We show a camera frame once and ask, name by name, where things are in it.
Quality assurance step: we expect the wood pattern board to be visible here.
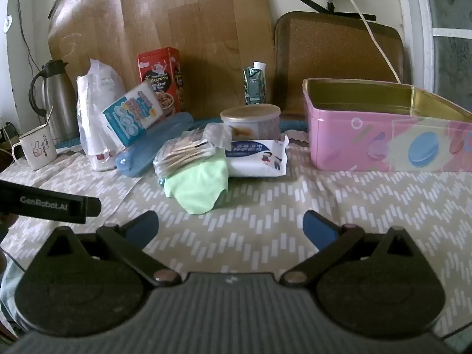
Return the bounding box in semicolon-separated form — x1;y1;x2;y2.
48;0;275;119

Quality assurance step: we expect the round snack can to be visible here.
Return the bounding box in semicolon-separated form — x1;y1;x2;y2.
220;104;282;142

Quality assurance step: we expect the frosted glass window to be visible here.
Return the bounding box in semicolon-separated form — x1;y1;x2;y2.
393;0;472;96

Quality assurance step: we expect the blue and white box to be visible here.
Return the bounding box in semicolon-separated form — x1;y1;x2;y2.
102;80;165;147

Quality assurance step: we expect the brown woven chair back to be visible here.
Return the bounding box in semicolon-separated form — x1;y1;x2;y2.
273;11;406;119

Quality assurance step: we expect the steel thermos kettle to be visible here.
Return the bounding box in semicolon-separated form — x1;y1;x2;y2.
29;60;80;144

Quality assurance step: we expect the light green cloth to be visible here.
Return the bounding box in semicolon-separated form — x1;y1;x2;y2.
164;147;230;215

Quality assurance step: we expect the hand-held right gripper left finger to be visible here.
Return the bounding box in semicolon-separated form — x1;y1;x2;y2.
44;210;182;286

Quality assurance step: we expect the pink tin box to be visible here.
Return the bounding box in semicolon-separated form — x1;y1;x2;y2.
302;78;472;173

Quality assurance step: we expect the cotton swab pack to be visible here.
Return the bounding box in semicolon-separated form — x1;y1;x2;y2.
153;123;233;185

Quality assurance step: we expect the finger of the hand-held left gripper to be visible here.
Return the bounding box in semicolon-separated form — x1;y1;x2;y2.
86;196;102;217

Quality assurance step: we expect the plastic bag of cups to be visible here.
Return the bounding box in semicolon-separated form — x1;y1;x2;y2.
76;59;128;172

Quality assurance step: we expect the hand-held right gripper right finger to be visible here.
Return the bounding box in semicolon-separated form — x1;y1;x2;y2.
279;210;419;286

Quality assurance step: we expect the white enamel mug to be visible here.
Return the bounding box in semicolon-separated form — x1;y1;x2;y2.
12;125;58;171

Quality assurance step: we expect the blue plastic case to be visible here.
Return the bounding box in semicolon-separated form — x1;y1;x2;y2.
115;112;194;178

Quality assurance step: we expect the red snack box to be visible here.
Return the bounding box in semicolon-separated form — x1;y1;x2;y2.
137;47;187;115

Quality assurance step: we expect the white power cable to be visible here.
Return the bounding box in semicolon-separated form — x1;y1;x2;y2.
328;0;401;83

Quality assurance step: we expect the white wet wipes pack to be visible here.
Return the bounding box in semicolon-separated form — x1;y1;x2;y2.
223;135;290;178

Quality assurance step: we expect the green drink carton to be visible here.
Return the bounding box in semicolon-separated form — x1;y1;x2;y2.
243;61;267;106

